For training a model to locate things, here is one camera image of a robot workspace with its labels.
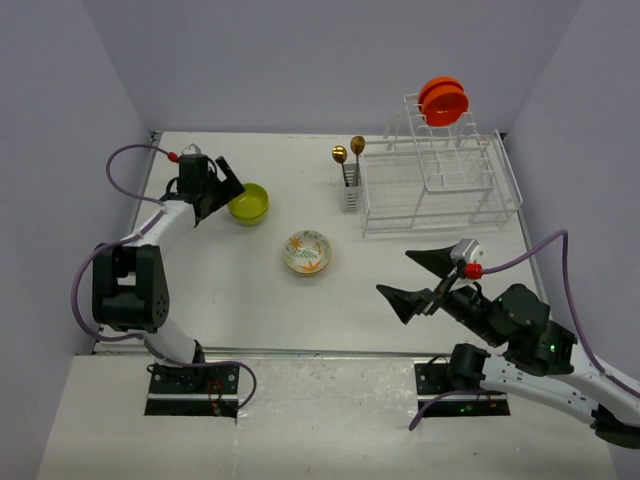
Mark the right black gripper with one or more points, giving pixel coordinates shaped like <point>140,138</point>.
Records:
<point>405,302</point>

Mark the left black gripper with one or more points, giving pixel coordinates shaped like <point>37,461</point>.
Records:
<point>227,189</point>

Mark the green bowl back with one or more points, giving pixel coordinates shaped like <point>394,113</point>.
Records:
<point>254,198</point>

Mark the green bowl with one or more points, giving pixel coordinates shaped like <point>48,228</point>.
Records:
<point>254,198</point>
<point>248,218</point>

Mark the green bowl front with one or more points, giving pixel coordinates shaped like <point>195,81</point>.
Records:
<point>248,218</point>

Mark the floral white bowl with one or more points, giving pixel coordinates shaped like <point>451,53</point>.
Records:
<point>309,249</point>

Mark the orange bowl front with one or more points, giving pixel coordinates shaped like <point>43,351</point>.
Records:
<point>443,104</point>

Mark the orange bowl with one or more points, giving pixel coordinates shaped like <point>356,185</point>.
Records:
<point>438,82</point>
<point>443,104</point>

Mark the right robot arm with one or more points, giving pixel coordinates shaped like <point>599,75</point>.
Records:
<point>542,361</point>

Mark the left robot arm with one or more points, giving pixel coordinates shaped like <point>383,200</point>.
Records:
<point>130,292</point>

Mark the gold spoon left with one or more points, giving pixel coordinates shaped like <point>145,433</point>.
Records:
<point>339,155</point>

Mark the gold spoon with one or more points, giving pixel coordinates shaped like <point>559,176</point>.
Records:
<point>339,155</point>
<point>357,146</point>

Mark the gold spoon right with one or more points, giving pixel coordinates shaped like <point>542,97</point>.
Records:
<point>357,146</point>

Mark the orange bowl back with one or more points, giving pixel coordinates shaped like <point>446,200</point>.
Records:
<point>438,82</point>

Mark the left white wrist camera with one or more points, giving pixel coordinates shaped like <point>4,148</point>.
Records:
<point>191,149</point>

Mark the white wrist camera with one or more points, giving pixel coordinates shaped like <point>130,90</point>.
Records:
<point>191,149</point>
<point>468,251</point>

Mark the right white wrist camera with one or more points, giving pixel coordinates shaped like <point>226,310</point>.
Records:
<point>468,251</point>

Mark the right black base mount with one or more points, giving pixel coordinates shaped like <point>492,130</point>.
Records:
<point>431,380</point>

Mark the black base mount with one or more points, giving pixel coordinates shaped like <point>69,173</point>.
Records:
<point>431,380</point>
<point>201,392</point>

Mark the white wire dish rack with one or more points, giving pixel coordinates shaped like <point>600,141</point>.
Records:
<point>419,178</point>

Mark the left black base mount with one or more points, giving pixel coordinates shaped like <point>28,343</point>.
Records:
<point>201,392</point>

